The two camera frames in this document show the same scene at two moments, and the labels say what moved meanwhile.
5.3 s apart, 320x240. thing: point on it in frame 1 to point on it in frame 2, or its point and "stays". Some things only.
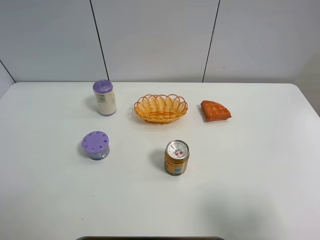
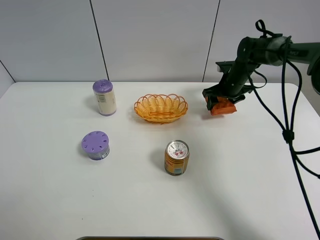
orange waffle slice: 212,111 to 222,107
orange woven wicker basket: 161,109 stays
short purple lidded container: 96,144 stays
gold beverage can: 176,157 stays
